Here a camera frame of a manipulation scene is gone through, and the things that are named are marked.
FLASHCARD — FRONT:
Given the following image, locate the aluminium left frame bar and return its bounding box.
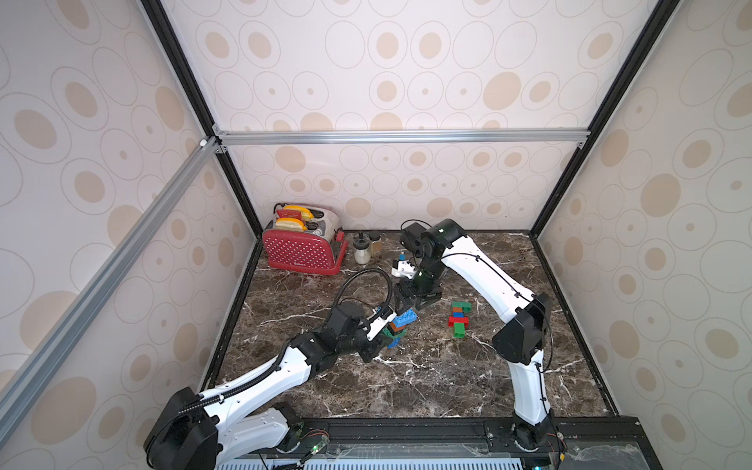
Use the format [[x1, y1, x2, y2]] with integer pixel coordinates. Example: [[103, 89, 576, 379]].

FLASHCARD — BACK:
[[1, 136, 219, 446]]

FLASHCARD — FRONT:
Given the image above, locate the light blue long lego brick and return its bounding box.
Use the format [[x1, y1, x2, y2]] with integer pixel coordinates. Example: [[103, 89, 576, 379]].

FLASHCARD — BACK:
[[392, 309, 417, 327]]

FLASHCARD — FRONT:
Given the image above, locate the aluminium horizontal frame bar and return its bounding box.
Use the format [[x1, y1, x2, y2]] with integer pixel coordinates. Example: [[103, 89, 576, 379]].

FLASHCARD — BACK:
[[204, 127, 591, 146]]

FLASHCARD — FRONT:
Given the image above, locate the green small lego brick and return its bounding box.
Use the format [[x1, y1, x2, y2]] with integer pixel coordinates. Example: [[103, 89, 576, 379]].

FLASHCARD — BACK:
[[454, 323, 466, 339]]

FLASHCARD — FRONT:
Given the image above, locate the red long lego brick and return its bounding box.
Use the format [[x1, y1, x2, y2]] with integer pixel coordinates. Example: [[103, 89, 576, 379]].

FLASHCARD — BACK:
[[448, 316, 469, 327]]

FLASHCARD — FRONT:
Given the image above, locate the brown pepper shaker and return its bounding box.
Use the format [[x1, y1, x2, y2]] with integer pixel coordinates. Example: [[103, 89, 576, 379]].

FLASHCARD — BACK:
[[368, 231, 383, 258]]

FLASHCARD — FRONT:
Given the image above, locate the yellow toy toast slice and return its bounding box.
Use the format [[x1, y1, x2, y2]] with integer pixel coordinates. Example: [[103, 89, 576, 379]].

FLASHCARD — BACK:
[[275, 205, 315, 221], [274, 217, 309, 232]]

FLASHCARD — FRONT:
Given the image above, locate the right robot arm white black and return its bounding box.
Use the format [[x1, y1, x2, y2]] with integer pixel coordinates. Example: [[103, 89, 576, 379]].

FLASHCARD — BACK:
[[396, 219, 555, 452]]

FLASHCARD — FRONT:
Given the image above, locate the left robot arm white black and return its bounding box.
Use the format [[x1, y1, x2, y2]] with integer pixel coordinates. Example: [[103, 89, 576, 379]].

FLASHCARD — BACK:
[[143, 302, 397, 469]]

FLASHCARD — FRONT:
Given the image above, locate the white salt shaker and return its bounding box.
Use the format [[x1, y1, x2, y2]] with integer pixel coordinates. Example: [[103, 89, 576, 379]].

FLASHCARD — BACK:
[[352, 232, 371, 266]]

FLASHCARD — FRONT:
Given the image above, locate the green long lego brick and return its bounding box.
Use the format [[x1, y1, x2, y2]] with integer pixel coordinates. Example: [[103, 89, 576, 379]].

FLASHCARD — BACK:
[[382, 327, 405, 339], [452, 302, 472, 313]]

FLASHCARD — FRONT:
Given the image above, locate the yellow toy toast slice front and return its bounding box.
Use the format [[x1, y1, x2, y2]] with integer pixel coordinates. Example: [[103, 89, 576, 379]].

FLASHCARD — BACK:
[[274, 217, 309, 232]]

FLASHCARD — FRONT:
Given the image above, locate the yellow toy toast slice back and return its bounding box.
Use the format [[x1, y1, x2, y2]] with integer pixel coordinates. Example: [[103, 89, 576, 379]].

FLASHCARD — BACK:
[[275, 205, 315, 221]]

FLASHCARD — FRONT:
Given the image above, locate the black left camera cable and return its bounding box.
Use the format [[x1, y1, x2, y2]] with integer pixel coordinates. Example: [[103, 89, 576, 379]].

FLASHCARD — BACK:
[[331, 267, 395, 315]]

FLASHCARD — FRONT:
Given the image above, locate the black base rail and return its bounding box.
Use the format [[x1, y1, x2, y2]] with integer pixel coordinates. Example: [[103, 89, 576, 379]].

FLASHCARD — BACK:
[[155, 415, 664, 470]]

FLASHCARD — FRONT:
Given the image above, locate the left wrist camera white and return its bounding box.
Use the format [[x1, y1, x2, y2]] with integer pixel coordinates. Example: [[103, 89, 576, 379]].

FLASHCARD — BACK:
[[366, 309, 397, 342]]

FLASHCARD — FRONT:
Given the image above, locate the red toy toaster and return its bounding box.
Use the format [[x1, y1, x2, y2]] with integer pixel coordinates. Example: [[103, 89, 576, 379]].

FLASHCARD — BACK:
[[262, 203, 348, 275]]

